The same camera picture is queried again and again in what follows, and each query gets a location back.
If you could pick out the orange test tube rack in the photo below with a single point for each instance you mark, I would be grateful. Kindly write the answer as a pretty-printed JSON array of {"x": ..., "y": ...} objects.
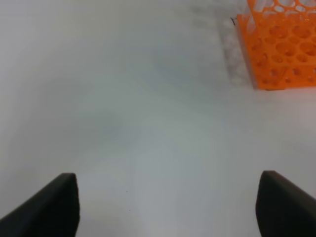
[{"x": 279, "y": 43}]

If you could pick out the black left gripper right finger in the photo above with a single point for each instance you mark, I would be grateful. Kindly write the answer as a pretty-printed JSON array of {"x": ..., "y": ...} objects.
[{"x": 283, "y": 209}]

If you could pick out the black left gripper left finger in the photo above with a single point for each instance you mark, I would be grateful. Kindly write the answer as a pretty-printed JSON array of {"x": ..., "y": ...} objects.
[{"x": 54, "y": 211}]

